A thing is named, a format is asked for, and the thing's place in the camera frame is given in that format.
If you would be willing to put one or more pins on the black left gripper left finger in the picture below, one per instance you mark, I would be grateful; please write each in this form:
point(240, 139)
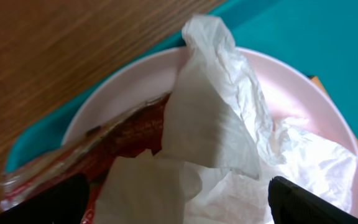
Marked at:
point(64, 203)

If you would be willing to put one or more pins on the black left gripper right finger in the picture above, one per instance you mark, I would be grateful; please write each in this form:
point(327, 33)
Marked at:
point(291, 204)

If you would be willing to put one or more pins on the white tissue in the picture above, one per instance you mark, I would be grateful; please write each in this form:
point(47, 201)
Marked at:
point(221, 147)

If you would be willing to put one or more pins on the red snack wrapper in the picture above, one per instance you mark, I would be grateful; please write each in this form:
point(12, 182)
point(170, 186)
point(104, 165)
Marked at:
point(91, 154)

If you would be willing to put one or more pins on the large pink plate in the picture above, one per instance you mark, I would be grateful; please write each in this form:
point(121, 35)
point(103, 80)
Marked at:
point(287, 93)

